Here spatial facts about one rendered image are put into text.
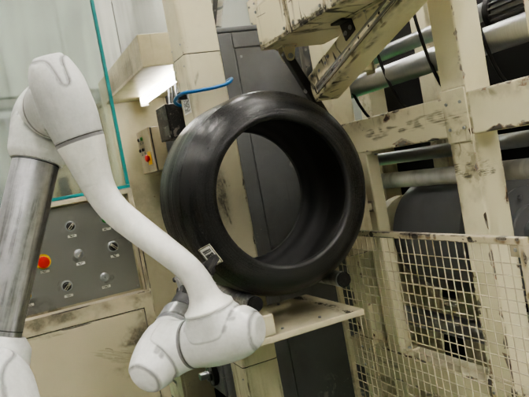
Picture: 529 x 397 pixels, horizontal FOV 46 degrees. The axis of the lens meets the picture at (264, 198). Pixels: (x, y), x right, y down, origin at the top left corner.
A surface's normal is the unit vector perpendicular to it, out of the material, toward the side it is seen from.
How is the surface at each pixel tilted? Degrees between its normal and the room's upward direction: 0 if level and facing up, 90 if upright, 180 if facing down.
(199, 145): 62
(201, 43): 90
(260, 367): 90
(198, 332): 89
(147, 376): 105
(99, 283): 90
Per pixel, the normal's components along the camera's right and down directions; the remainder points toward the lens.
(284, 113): 0.39, -0.21
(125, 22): 0.52, -0.05
